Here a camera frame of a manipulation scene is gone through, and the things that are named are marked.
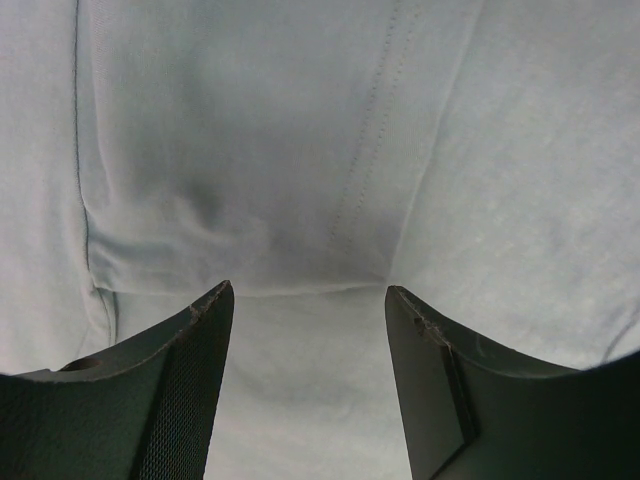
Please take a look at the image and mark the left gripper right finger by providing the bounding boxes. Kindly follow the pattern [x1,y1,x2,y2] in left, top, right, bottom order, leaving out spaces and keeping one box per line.
[385,286,639,480]

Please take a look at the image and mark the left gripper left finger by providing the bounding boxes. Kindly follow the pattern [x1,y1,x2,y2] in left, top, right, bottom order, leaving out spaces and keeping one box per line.
[1,281,234,479]

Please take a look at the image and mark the grey-blue t shirt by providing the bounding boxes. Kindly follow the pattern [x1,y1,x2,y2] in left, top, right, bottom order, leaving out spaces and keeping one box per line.
[1,1,639,479]

